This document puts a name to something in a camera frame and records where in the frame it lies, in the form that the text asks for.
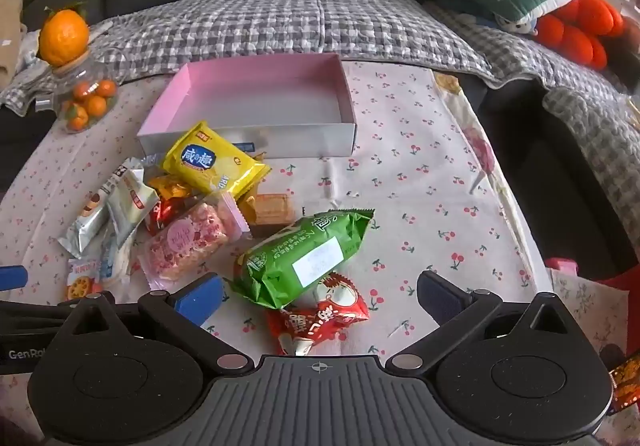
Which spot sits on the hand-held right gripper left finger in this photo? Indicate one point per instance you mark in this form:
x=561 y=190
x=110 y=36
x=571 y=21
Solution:
x=200 y=298

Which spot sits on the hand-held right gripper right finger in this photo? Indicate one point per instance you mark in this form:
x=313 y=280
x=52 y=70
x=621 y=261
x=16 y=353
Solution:
x=440 y=301

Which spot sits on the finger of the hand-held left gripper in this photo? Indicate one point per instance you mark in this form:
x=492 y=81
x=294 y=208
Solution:
x=12 y=277
x=30 y=313

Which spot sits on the orange biscuit packet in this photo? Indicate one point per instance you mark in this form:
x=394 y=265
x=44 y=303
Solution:
x=80 y=283

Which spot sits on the pink snack packet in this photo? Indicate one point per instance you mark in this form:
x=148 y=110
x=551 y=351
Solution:
x=185 y=236

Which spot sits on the red candy wrapper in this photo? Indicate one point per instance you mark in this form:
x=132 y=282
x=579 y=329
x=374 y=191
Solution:
x=160 y=216

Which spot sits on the silver snack packet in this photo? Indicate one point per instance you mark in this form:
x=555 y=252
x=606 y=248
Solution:
x=85 y=221

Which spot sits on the green snack packet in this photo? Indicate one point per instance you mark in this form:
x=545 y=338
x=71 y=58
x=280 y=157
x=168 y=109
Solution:
x=290 y=256

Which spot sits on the red cartoon face snack packet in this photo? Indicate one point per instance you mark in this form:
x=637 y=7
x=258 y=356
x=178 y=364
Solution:
x=330 y=311

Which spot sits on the gold biscuit packet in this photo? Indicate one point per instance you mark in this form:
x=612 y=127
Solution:
x=270 y=211

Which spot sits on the orange candy wrapper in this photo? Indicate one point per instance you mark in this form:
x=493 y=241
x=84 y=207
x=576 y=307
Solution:
x=167 y=187

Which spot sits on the yellow snack packet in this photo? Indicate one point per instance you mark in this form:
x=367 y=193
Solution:
x=210 y=165

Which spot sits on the pink cardboard box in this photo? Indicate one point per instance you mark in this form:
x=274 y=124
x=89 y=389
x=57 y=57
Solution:
x=260 y=90

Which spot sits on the cherry print cloth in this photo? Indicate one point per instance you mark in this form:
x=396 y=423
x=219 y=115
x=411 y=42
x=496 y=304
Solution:
x=425 y=150

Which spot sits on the cream printed cloth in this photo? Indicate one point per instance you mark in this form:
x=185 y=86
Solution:
x=470 y=135

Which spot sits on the red object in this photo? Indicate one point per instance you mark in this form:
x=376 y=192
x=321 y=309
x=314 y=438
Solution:
x=620 y=306

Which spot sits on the cluster of small mandarins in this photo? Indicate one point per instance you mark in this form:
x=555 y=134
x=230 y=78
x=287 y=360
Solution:
x=90 y=103

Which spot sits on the glass jar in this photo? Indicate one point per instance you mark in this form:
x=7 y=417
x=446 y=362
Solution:
x=65 y=85

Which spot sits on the shiny orange wrapper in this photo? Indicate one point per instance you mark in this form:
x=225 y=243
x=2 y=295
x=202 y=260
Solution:
x=627 y=383

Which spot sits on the cork jar lid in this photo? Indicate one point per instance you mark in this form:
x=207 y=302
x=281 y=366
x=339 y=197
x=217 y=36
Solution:
x=72 y=65

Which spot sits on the grey checked blanket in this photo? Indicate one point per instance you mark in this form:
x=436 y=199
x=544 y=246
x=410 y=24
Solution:
x=590 y=125
x=250 y=20

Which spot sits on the plush doll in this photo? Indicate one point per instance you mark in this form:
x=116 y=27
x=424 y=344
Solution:
x=517 y=23

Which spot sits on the orange plush cushion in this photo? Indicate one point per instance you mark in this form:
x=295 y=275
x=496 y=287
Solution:
x=585 y=25

